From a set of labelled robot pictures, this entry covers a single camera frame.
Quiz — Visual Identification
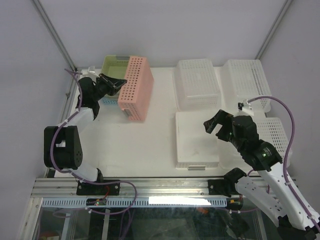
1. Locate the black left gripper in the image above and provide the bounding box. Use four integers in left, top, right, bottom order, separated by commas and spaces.
92, 73, 127, 101

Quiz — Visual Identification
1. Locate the blue basket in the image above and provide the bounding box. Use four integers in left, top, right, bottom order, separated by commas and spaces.
101, 96, 119, 105

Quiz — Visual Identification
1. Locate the yellow-green basket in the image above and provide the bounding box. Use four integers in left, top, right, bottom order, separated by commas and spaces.
101, 54, 131, 97

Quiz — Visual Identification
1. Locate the pink basket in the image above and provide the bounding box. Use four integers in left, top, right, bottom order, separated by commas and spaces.
117, 55, 154, 122

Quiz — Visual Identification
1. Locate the small white basket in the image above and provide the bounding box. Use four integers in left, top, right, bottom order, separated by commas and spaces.
175, 110, 219, 171

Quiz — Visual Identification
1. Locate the white perforated basket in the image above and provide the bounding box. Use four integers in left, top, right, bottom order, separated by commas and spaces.
172, 58, 222, 112
220, 59, 272, 110
219, 116, 292, 169

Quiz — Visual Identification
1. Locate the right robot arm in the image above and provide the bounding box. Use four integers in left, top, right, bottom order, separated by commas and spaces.
203, 109, 320, 240

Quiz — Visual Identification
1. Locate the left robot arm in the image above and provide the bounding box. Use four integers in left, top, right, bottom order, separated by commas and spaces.
43, 70, 127, 195

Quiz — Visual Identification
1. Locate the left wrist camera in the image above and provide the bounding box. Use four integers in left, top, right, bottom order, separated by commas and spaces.
81, 65, 99, 80

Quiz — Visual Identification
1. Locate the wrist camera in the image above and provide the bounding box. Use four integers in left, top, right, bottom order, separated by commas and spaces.
236, 99, 254, 116
81, 65, 99, 80

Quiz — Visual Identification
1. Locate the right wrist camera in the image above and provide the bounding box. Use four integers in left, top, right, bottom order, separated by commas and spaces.
236, 99, 254, 116

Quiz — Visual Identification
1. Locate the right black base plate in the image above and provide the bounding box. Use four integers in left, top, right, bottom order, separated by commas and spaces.
207, 179, 229, 197

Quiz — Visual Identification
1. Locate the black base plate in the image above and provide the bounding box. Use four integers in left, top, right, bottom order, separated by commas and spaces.
207, 179, 229, 197
76, 179, 121, 196

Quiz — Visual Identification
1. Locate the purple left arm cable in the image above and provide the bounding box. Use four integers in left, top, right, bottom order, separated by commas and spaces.
48, 68, 138, 240

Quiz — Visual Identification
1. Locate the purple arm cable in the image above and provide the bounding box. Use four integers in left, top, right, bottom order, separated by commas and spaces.
246, 96, 320, 226
48, 68, 138, 240

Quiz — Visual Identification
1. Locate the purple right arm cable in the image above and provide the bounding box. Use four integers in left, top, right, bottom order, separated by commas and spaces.
246, 96, 320, 226

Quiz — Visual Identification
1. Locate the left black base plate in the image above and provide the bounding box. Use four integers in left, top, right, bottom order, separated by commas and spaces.
76, 179, 121, 196

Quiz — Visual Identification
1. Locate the left aluminium frame post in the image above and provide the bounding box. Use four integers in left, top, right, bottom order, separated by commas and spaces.
30, 0, 78, 70

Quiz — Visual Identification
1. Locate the aluminium frame post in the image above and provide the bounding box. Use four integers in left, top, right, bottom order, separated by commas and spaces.
254, 0, 295, 60
30, 0, 78, 70

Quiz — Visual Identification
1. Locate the aluminium mounting rail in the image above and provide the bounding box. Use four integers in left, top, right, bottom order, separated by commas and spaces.
29, 176, 301, 200

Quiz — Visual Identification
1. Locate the grey slotted cable duct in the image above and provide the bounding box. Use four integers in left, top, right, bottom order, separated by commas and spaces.
42, 196, 227, 208

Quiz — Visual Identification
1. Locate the right aluminium frame post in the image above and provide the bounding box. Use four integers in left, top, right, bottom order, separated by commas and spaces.
254, 0, 295, 60

